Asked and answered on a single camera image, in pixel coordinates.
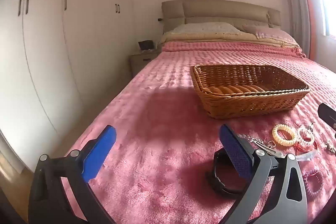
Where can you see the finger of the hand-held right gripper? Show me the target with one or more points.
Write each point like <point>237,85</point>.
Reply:
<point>326,115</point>

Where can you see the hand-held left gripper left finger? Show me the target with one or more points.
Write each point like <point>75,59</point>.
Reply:
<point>101,153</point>

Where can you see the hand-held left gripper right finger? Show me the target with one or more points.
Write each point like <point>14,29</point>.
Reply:
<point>236,153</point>

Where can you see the black wrist watch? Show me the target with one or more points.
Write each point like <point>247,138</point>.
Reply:
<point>214,176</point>

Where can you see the metal clasp clip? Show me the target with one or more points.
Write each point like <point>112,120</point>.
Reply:
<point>273,152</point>

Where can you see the clear plastic hair clip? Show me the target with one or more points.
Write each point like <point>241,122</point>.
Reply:
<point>307,156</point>

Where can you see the brown wicker basket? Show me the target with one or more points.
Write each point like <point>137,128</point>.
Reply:
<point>249,106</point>

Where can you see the small silver charm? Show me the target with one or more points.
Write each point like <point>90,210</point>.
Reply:
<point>330,146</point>

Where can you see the pink fleece blanket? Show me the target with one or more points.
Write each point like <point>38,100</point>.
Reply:
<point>157,113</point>

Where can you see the pink pillow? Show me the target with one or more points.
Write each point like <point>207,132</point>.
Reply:
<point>270,33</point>

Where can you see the grey nightstand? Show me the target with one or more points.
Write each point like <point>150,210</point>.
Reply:
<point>141,61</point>

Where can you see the window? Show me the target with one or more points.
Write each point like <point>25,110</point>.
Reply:
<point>325,3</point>

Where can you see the grey curtain with orange edge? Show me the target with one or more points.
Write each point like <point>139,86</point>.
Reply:
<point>294,3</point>

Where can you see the beige folded quilt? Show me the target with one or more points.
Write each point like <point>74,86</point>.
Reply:
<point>210,37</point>

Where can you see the white wardrobe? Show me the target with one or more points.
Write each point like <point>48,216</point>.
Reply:
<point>78,29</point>

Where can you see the white pillow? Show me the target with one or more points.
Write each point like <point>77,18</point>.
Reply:
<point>204,27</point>

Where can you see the beige padded headboard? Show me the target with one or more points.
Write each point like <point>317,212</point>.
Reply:
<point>223,10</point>

